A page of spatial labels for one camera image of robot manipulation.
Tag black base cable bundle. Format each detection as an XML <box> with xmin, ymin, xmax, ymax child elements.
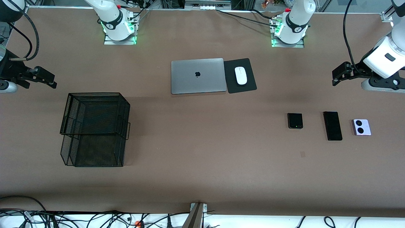
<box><xmin>125</xmin><ymin>0</ymin><xmax>152</xmax><ymax>22</ymax></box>

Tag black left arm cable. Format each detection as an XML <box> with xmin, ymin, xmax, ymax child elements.
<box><xmin>343</xmin><ymin>0</ymin><xmax>364</xmax><ymax>72</ymax></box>

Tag black mouse pad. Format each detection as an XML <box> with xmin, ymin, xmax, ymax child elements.
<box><xmin>223</xmin><ymin>58</ymin><xmax>257</xmax><ymax>94</ymax></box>

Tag small black flip phone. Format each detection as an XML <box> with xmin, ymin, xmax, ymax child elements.
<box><xmin>287</xmin><ymin>113</ymin><xmax>303</xmax><ymax>129</ymax></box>

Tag white computer mouse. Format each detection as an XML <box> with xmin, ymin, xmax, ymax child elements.
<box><xmin>234</xmin><ymin>66</ymin><xmax>247</xmax><ymax>85</ymax></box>

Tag black wire mesh tray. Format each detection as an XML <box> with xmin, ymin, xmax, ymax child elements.
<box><xmin>60</xmin><ymin>92</ymin><xmax>131</xmax><ymax>167</ymax></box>

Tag white power strip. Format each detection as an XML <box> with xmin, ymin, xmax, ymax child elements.
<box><xmin>185</xmin><ymin>0</ymin><xmax>231</xmax><ymax>10</ymax></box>

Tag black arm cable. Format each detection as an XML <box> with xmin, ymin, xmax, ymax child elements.
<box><xmin>343</xmin><ymin>0</ymin><xmax>364</xmax><ymax>72</ymax></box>
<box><xmin>8</xmin><ymin>0</ymin><xmax>40</xmax><ymax>61</ymax></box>

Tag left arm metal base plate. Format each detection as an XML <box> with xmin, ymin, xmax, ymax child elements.
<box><xmin>271</xmin><ymin>36</ymin><xmax>305</xmax><ymax>48</ymax></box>

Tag thick grey floor cable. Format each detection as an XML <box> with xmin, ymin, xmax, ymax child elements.
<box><xmin>0</xmin><ymin>195</ymin><xmax>48</xmax><ymax>216</ymax></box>

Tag black table cable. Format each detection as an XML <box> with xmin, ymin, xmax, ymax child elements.
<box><xmin>252</xmin><ymin>9</ymin><xmax>279</xmax><ymax>19</ymax></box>
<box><xmin>216</xmin><ymin>9</ymin><xmax>277</xmax><ymax>24</ymax></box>

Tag long black slab phone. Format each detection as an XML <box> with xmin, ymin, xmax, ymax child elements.
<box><xmin>323</xmin><ymin>111</ymin><xmax>343</xmax><ymax>141</ymax></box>

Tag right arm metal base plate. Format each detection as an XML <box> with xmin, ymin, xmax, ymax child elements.
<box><xmin>104</xmin><ymin>32</ymin><xmax>137</xmax><ymax>45</ymax></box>

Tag tangled black floor cables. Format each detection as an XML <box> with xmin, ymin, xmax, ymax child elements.
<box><xmin>0</xmin><ymin>209</ymin><xmax>190</xmax><ymax>228</ymax></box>

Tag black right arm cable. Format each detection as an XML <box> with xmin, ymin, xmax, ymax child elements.
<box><xmin>8</xmin><ymin>0</ymin><xmax>40</xmax><ymax>61</ymax></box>

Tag grey closed laptop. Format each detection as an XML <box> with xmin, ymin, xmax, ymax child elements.
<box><xmin>171</xmin><ymin>58</ymin><xmax>227</xmax><ymax>95</ymax></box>

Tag lavender flip phone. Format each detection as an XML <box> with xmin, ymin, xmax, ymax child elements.
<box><xmin>352</xmin><ymin>119</ymin><xmax>371</xmax><ymax>136</ymax></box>

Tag aluminium camera mount post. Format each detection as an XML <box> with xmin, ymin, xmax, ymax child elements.
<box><xmin>182</xmin><ymin>203</ymin><xmax>208</xmax><ymax>228</ymax></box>

